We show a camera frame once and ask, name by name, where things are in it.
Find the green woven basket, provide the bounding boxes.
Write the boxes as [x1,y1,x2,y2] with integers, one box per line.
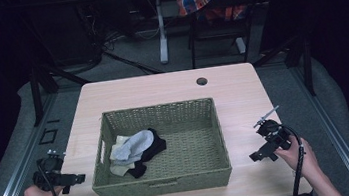
[82,95,236,196]

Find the black metal stand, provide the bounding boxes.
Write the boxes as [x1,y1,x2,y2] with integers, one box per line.
[249,31,318,104]
[26,58,97,128]

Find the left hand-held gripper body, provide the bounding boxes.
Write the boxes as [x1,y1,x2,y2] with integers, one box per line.
[29,146,74,194]

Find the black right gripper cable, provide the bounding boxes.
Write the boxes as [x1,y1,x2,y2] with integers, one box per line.
[280,122,311,196]

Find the cream sock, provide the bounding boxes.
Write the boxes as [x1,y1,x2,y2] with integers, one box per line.
[105,132,139,178]

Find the person's right hand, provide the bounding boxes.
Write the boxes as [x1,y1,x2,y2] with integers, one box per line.
[272,132,323,185]

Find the black sock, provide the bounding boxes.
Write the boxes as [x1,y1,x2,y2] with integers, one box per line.
[121,125,172,181]

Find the white desk leg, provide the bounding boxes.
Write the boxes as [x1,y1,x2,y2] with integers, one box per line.
[152,0,172,65]
[235,36,249,55]

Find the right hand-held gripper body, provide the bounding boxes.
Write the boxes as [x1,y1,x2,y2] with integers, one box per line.
[250,103,295,158]

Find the grey sock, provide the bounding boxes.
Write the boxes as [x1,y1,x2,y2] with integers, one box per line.
[107,128,158,164]

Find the black floor cables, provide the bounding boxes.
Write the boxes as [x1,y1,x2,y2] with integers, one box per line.
[99,26,164,81]

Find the black chair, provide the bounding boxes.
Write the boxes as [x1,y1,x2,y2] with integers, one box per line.
[182,0,268,71]

